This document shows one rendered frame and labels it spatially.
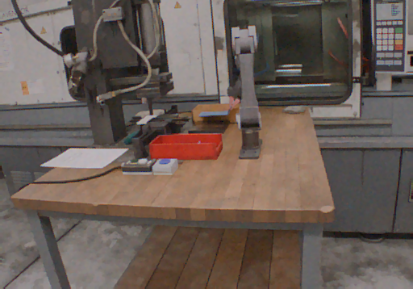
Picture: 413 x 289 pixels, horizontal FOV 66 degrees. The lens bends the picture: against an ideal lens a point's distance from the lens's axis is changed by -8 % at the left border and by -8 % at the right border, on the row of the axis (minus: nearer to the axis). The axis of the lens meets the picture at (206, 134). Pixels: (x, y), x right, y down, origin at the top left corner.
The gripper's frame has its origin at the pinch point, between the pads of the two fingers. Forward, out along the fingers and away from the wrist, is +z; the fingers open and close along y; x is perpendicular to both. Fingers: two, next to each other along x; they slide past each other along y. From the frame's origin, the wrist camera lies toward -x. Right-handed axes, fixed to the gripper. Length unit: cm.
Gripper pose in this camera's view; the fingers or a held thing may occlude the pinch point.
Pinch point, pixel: (230, 109)
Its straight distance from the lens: 159.3
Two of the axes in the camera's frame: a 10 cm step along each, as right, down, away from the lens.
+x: -1.8, 2.8, -9.4
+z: -4.0, 8.5, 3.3
